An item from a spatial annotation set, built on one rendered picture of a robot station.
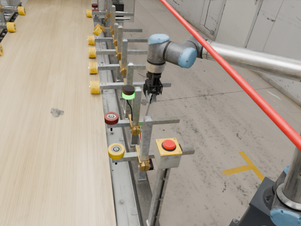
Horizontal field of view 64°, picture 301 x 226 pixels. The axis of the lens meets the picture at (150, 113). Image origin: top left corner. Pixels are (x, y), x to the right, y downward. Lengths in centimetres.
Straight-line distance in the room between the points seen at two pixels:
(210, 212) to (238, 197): 32
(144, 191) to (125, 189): 14
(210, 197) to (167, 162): 148
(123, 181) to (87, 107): 47
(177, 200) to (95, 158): 113
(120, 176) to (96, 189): 40
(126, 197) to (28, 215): 52
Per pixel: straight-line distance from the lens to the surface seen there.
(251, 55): 110
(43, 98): 155
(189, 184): 224
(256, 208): 154
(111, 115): 135
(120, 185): 139
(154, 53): 110
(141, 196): 126
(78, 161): 114
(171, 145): 76
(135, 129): 133
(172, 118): 145
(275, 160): 281
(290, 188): 123
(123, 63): 168
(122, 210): 131
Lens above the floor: 176
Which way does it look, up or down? 38 degrees down
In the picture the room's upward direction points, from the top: 7 degrees clockwise
